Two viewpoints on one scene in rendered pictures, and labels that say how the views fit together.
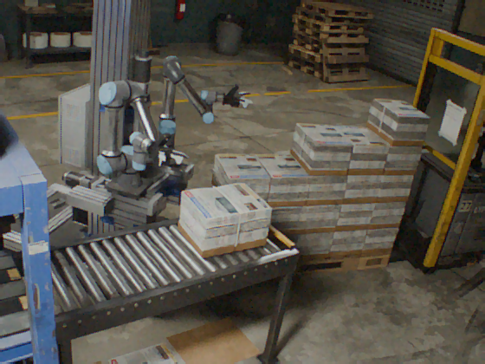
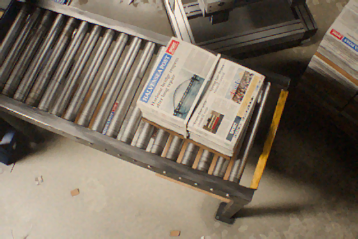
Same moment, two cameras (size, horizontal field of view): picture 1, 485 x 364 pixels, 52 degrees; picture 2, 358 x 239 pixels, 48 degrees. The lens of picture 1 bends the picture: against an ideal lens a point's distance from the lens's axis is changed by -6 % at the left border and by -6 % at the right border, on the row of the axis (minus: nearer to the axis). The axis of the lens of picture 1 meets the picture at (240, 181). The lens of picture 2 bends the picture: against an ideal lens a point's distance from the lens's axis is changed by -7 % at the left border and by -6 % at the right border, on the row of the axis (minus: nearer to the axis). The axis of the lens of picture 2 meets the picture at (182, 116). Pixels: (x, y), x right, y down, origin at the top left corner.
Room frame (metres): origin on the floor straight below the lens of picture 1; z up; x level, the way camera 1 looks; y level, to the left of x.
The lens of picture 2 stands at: (2.02, -0.40, 2.42)
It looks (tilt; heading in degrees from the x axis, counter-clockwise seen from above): 72 degrees down; 61
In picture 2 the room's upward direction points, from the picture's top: 2 degrees counter-clockwise
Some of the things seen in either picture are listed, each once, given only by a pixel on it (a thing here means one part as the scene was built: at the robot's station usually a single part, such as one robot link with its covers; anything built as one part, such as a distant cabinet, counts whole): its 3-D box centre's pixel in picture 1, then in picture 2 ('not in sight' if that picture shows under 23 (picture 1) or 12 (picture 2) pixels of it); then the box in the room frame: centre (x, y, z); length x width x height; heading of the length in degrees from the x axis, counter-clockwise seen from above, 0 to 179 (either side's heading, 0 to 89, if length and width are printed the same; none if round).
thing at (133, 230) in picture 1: (138, 237); (142, 38); (2.32, 0.49, 0.74); 1.34 x 0.05 x 0.12; 129
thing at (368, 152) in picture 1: (357, 150); not in sight; (3.56, -0.80, 0.95); 0.38 x 0.29 x 0.23; 20
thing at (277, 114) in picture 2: (268, 226); (270, 138); (2.53, -0.19, 0.81); 0.43 x 0.03 x 0.02; 39
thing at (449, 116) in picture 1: (447, 112); not in sight; (3.83, -1.50, 1.27); 0.57 x 0.01 x 0.65; 21
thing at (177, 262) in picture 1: (171, 255); (131, 89); (2.16, 0.29, 0.77); 0.47 x 0.05 x 0.05; 39
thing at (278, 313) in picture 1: (277, 317); (233, 206); (2.33, -0.32, 0.34); 0.06 x 0.06 x 0.68; 39
